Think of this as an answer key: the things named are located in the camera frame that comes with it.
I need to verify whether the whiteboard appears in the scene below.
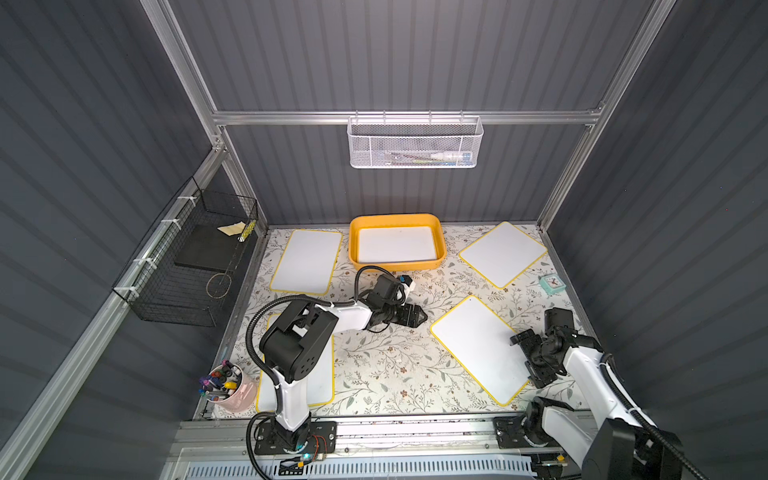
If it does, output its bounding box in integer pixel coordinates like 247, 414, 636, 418
459, 222, 547, 289
270, 229, 342, 296
357, 226, 438, 264
430, 295, 528, 406
255, 337, 335, 412

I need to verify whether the yellow plastic storage box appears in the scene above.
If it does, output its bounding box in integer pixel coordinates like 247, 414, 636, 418
348, 213, 447, 271

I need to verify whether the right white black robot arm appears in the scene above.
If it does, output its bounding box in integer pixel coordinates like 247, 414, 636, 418
495, 308, 705, 479

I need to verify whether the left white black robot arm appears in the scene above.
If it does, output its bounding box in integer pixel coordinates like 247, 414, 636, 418
244, 265, 427, 445

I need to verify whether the floral table mat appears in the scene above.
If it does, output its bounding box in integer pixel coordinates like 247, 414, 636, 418
206, 223, 625, 419

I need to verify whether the small teal clock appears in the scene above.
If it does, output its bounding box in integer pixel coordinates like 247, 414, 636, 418
539, 273, 567, 296

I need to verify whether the white marker in basket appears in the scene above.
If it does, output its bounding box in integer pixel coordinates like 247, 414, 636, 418
430, 151, 473, 165

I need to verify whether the yellow sticky note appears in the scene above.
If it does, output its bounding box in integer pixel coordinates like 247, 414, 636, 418
218, 222, 246, 236

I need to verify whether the pink pen cup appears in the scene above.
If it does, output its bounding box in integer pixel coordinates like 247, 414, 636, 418
198, 360, 258, 414

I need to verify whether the black pad in basket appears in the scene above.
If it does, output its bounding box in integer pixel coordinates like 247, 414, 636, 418
174, 225, 245, 273

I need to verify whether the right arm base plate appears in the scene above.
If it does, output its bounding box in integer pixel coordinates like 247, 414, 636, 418
492, 415, 563, 450

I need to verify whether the aluminium rail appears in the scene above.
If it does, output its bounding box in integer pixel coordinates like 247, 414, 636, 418
173, 410, 655, 457

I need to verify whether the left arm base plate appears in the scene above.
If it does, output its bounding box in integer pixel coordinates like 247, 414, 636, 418
253, 418, 338, 455

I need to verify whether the white wire mesh basket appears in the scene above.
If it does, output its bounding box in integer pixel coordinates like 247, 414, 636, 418
346, 114, 484, 169

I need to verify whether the black wire basket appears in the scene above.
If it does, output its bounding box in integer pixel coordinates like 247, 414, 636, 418
113, 181, 259, 327

